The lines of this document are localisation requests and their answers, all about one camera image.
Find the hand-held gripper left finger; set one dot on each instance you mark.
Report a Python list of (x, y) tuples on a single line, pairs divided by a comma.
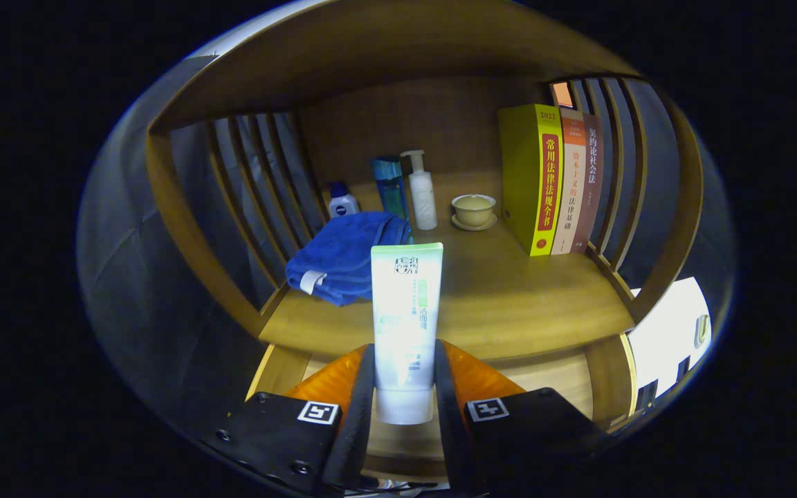
[(364, 429)]

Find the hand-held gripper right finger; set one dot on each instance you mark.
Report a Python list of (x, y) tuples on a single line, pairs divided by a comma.
[(448, 429)]

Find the wooden drawer with black knob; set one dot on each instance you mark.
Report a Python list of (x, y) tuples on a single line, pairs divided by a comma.
[(551, 380)]

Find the white facial cleanser tube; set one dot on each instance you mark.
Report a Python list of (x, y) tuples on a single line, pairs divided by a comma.
[(405, 311)]

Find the wooden countertop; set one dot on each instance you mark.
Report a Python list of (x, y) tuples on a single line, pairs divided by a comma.
[(509, 297)]

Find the white side cabinet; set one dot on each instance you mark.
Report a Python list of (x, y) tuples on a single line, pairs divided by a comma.
[(668, 332)]

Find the wooden cabinet with slatted sides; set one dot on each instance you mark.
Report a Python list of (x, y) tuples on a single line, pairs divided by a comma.
[(371, 55)]

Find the folded blue towel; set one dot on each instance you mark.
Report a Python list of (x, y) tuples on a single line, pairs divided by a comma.
[(350, 256)]

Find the beige lidded tea cup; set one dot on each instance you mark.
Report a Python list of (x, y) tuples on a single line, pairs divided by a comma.
[(473, 207)]

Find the small white blue-capped bottle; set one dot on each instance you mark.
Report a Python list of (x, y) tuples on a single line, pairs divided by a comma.
[(343, 204)]

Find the white pump bottle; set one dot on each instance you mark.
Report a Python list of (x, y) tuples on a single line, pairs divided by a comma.
[(423, 200)]

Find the clear blue bottle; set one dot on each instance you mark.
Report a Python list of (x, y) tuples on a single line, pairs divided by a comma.
[(391, 190)]

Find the thick yellow book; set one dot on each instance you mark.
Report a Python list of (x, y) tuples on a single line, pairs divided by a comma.
[(523, 180)]

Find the orange and white book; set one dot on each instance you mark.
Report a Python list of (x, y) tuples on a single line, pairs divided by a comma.
[(571, 194)]

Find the small beige tape dispenser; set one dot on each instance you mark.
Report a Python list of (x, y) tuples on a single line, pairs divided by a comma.
[(701, 330)]

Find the brown book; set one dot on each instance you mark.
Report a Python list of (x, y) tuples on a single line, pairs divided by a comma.
[(591, 187)]

